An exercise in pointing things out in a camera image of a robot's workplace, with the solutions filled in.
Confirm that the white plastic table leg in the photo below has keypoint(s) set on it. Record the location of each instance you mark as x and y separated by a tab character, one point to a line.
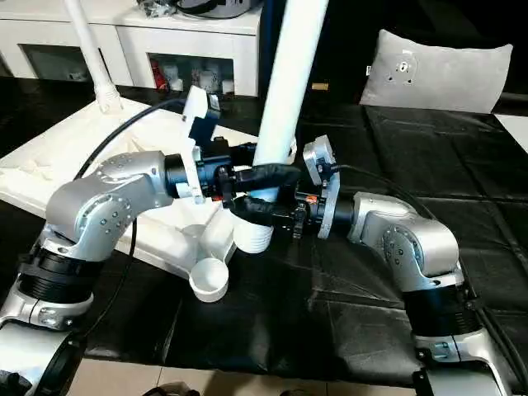
95	62
288	82

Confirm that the white plastic table top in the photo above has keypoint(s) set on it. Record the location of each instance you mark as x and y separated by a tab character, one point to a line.
62	156

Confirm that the small white cup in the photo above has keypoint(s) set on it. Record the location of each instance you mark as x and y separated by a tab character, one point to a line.
177	84
228	86

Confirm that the tall white jar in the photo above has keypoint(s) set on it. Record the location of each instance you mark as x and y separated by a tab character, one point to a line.
207	80

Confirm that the black work mat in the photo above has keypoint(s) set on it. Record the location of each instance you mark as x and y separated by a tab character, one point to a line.
371	288

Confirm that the small yellow label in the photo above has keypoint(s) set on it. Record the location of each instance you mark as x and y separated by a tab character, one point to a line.
320	86

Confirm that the black tall furniture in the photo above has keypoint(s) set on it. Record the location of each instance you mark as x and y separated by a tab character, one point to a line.
350	41

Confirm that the white glass-door cabinet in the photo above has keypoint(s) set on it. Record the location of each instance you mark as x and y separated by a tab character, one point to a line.
123	41

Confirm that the dark crumpled cloth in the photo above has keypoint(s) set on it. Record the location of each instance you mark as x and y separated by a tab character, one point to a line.
158	8

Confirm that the grey printed cushion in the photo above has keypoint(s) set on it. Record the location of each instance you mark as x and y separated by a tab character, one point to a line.
445	78

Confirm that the white flat sheet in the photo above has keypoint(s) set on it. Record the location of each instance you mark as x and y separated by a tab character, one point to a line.
515	128

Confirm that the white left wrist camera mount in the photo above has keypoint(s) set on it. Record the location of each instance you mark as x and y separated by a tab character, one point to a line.
198	119

